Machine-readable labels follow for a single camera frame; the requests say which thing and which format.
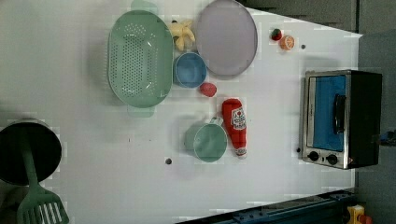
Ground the lilac round plate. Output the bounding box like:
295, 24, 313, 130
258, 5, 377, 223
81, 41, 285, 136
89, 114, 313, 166
196, 0, 258, 76

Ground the green spatula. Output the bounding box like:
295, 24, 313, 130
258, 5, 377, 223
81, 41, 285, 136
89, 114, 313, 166
17, 128, 69, 224

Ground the blue crate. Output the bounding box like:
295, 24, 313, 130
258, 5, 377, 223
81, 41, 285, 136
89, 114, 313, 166
178, 190, 357, 224

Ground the toy orange half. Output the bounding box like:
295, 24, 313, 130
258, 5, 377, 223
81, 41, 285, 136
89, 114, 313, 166
279, 35, 295, 50

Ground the yellow toy banana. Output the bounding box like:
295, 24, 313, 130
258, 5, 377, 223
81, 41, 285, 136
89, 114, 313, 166
168, 20, 195, 50

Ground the blue bowl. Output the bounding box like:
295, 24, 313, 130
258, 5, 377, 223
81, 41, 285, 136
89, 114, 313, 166
173, 52, 207, 88

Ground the black utensil holder cup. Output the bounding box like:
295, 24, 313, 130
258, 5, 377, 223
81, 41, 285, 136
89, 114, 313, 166
0, 118, 64, 187

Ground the red ketchup bottle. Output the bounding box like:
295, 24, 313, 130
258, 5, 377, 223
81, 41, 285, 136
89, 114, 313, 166
221, 98, 248, 159

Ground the red toy strawberry near bowl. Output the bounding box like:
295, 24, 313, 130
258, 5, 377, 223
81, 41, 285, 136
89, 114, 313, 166
200, 82, 217, 97

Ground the green metal cup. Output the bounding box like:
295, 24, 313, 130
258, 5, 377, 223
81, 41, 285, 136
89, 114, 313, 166
184, 117, 228, 162

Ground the red toy strawberry far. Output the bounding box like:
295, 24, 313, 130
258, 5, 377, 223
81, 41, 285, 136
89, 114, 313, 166
271, 29, 282, 41

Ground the yellow red toy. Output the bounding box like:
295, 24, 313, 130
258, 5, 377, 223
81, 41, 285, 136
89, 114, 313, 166
347, 204, 373, 224

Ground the green perforated colander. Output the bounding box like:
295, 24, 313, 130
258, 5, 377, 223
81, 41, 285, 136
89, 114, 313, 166
106, 0, 174, 118

